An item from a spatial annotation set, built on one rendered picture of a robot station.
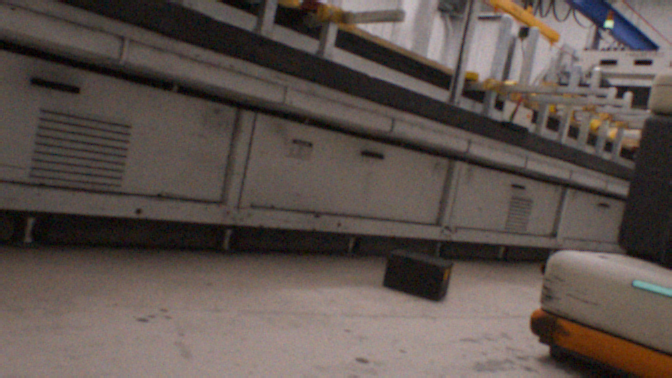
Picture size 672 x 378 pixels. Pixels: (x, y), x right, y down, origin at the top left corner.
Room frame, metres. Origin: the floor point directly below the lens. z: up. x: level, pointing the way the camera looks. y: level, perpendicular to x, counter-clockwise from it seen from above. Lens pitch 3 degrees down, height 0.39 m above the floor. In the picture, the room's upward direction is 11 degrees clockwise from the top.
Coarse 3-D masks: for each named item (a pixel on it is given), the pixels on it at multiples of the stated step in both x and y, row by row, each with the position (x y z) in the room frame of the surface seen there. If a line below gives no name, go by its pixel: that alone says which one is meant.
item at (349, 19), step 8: (304, 16) 2.02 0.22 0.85; (312, 16) 2.00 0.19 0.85; (344, 16) 1.88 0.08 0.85; (352, 16) 1.86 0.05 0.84; (360, 16) 1.83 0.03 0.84; (368, 16) 1.81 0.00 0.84; (376, 16) 1.78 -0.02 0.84; (384, 16) 1.76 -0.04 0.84; (392, 16) 1.74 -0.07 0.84; (400, 16) 1.73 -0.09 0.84; (304, 24) 2.03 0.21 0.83; (312, 24) 2.01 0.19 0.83; (320, 24) 1.99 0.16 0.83
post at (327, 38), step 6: (330, 0) 1.88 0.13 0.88; (336, 0) 1.87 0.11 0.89; (342, 0) 1.89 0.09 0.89; (324, 24) 1.88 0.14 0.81; (330, 24) 1.87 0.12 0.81; (336, 24) 1.88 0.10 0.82; (324, 30) 1.88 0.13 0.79; (330, 30) 1.87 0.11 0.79; (336, 30) 1.89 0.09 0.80; (324, 36) 1.87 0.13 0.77; (330, 36) 1.87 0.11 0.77; (324, 42) 1.87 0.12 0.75; (330, 42) 1.88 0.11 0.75; (318, 48) 1.89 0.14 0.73; (324, 48) 1.87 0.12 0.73; (330, 48) 1.88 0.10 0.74
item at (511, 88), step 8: (464, 88) 2.72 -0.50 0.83; (472, 88) 2.70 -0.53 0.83; (480, 88) 2.66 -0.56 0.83; (504, 88) 2.58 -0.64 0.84; (512, 88) 2.55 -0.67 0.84; (520, 88) 2.52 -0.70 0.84; (528, 88) 2.50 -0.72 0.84; (536, 88) 2.47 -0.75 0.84; (544, 88) 2.45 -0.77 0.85; (552, 88) 2.42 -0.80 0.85
